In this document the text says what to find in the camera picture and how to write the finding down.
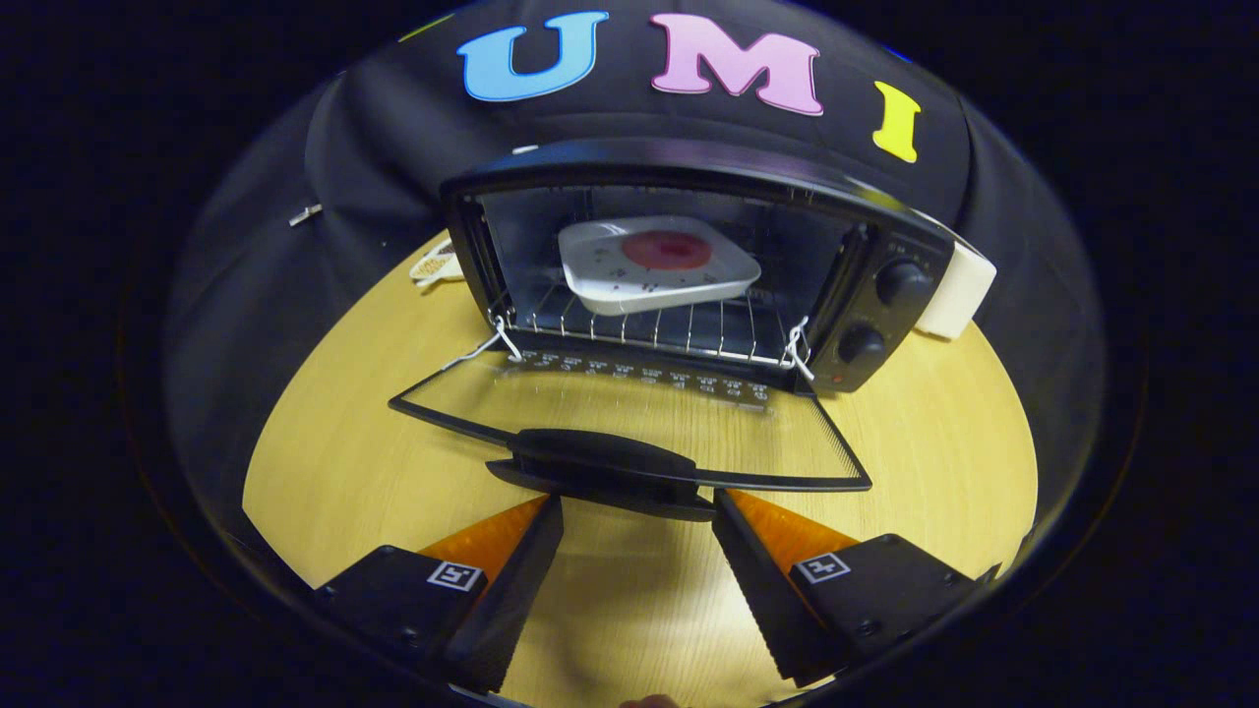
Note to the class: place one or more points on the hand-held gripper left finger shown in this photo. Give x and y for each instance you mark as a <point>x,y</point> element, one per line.
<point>502,600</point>

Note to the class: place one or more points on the small white dish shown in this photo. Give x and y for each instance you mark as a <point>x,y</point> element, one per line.
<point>438,265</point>

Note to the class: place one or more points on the white pop-up toaster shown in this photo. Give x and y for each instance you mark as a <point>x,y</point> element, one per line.
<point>959,295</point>

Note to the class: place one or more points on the silver metal clip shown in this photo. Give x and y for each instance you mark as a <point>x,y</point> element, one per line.
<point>305,214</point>

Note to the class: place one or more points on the black backdrop cloth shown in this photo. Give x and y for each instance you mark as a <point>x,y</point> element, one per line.
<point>256,256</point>

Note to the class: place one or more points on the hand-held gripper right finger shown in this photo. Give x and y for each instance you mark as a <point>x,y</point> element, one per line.
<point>767,600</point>

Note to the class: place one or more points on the black toaster oven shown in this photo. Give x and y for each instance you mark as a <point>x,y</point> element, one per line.
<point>689,157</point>

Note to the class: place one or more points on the round pink ham slice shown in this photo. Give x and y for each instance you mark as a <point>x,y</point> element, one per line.
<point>667,250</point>

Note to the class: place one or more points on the white square plate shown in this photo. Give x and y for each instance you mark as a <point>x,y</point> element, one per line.
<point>600,265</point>

